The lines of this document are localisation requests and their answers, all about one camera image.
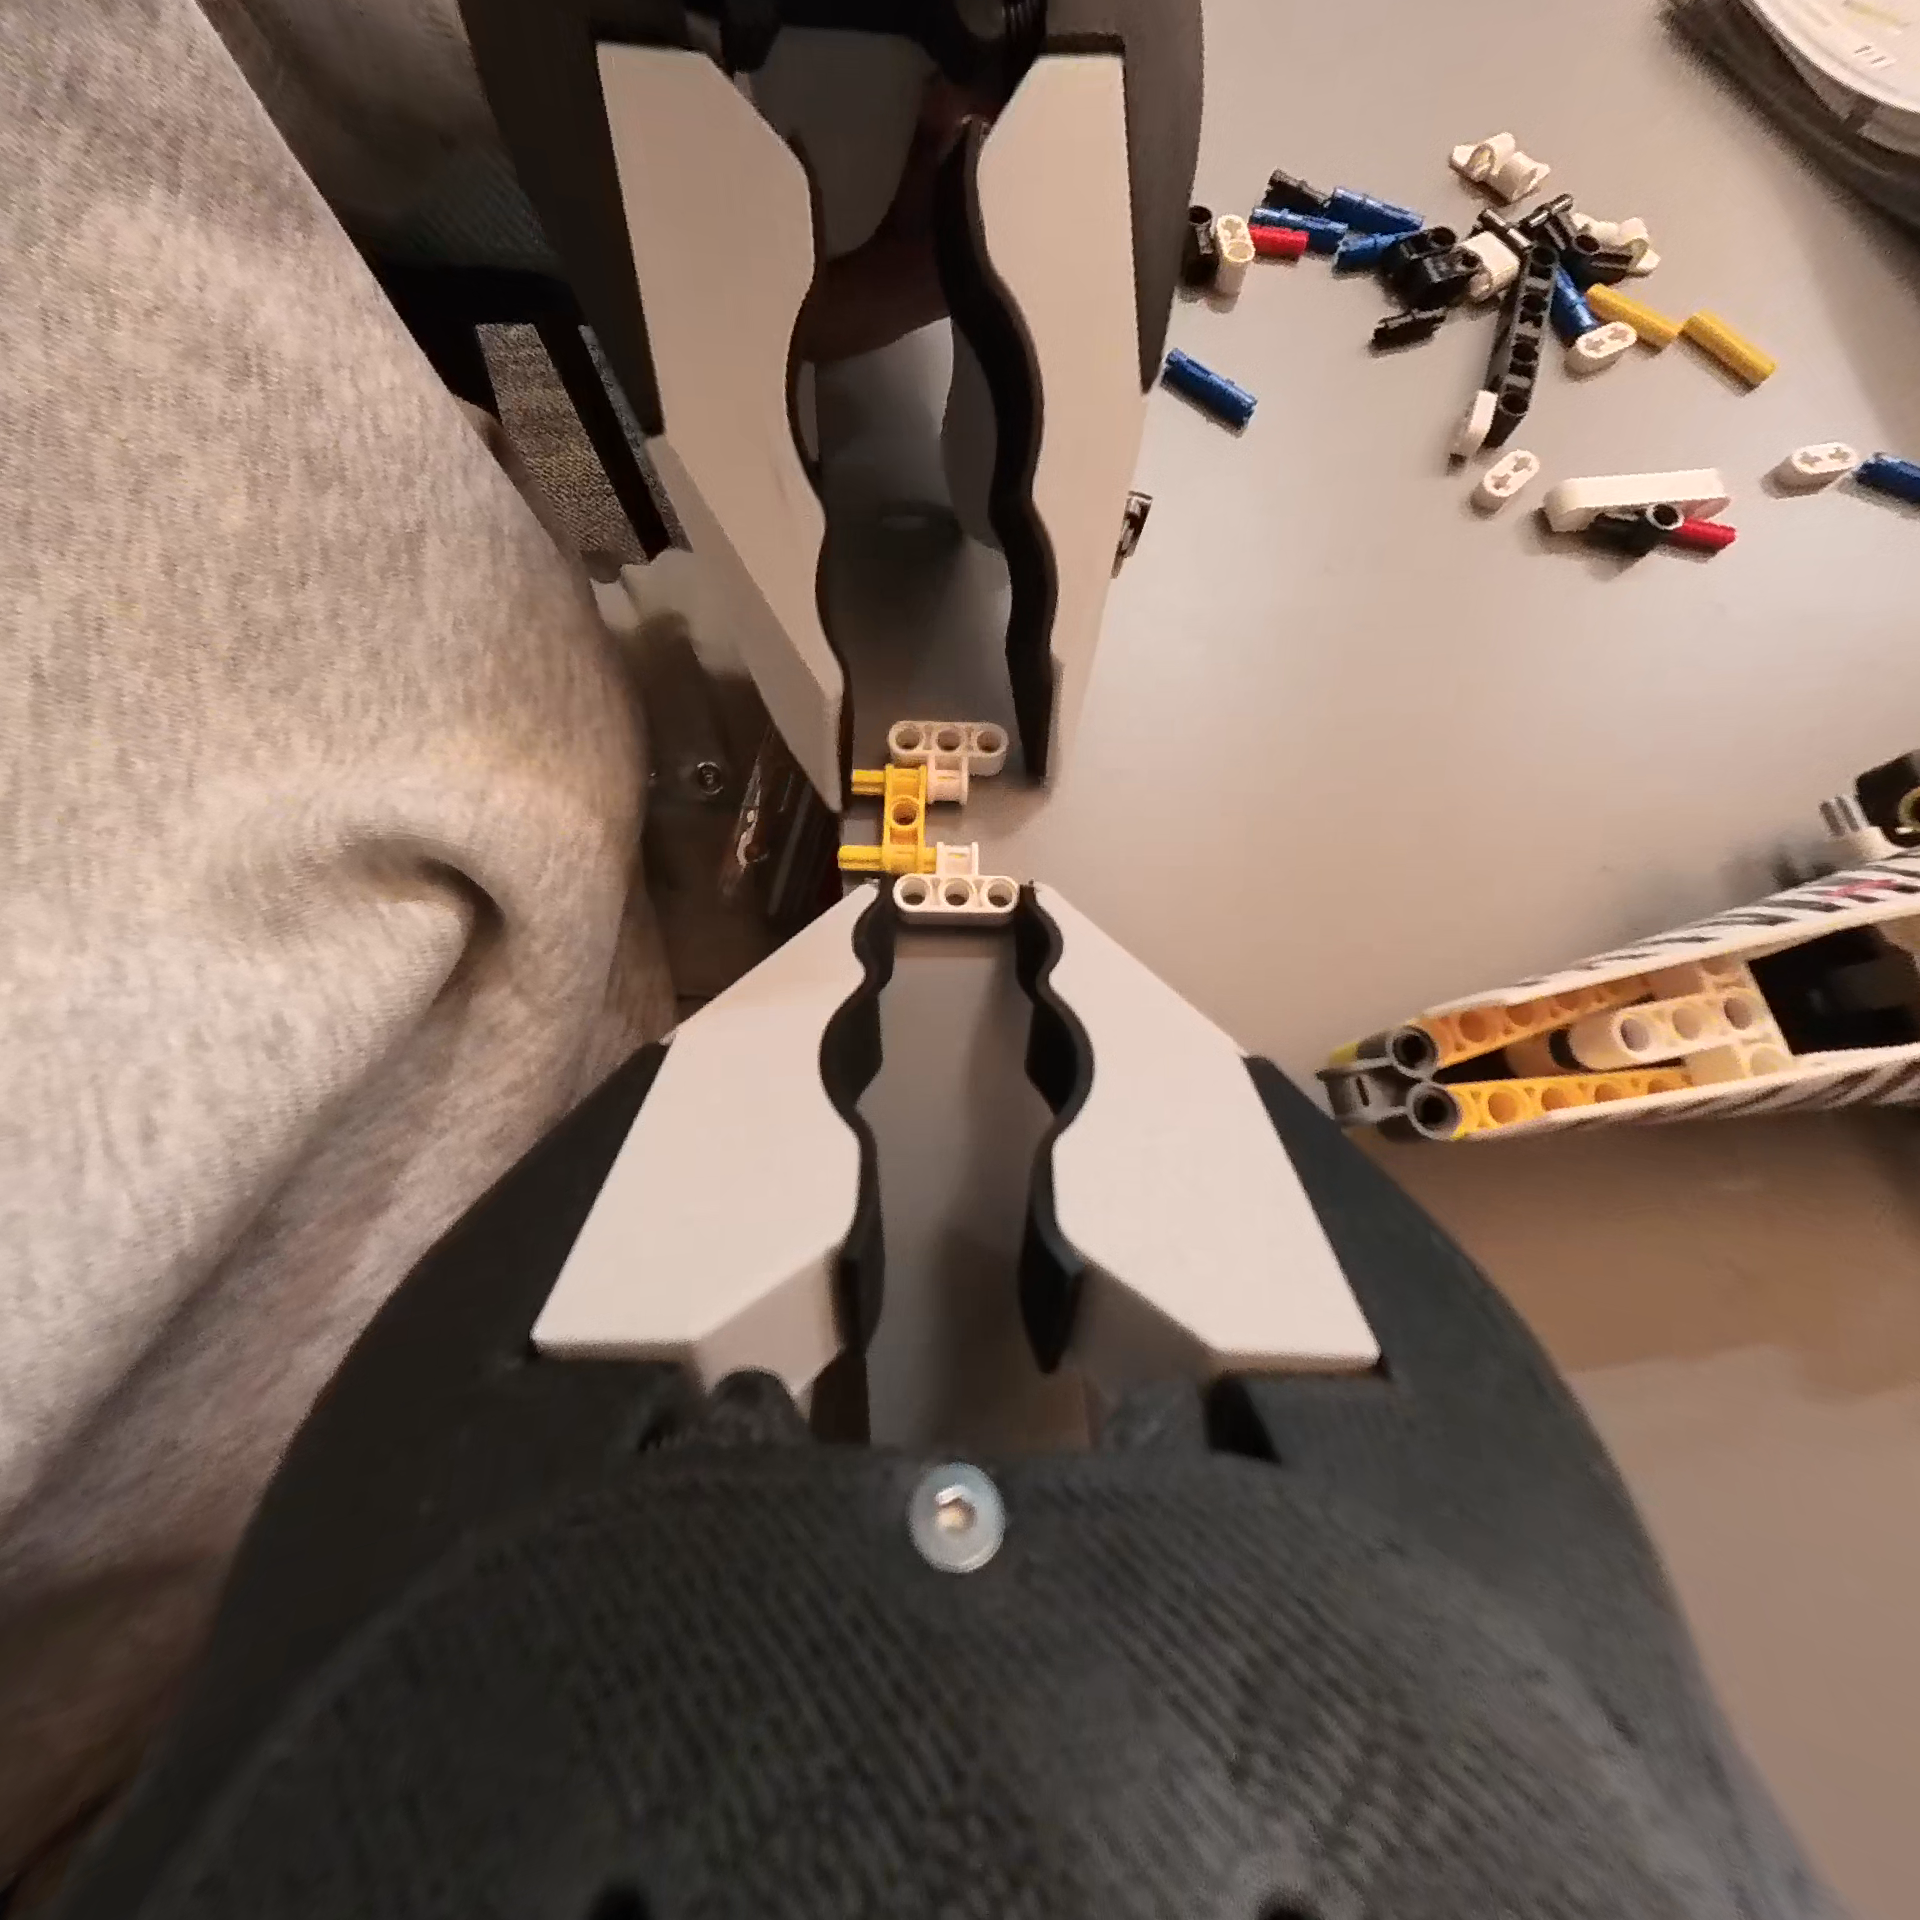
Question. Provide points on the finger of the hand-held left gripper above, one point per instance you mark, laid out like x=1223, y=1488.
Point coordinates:
x=1089, y=301
x=705, y=301

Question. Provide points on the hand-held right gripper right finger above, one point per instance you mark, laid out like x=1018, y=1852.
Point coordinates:
x=1200, y=1200

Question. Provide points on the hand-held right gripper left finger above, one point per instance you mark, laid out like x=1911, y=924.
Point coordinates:
x=705, y=1200

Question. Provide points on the small white yellow lego assembly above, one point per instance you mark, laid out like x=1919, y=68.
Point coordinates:
x=907, y=809

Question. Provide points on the zebra striped lego model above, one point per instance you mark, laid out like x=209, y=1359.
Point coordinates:
x=1575, y=1100

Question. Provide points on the scattered loose lego pieces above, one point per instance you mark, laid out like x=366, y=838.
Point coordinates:
x=1634, y=500

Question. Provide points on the person's left hand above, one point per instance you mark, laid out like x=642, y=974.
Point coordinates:
x=879, y=307

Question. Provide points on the person's grey sweatpants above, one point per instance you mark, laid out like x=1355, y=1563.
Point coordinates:
x=224, y=750

